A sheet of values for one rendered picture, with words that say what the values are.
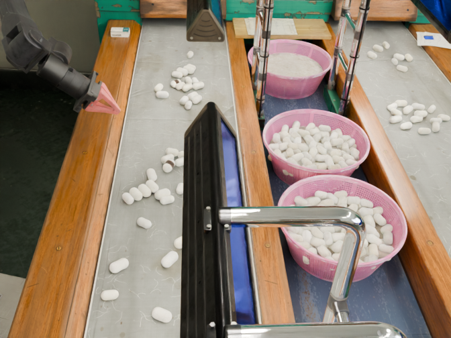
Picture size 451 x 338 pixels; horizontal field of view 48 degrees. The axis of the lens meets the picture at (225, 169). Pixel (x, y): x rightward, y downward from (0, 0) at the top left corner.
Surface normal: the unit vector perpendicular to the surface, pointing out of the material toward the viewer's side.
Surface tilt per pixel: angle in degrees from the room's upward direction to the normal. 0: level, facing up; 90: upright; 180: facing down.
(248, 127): 0
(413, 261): 90
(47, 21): 90
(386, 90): 0
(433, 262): 0
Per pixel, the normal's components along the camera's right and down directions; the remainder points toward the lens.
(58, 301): 0.04, -0.78
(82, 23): -0.04, 0.62
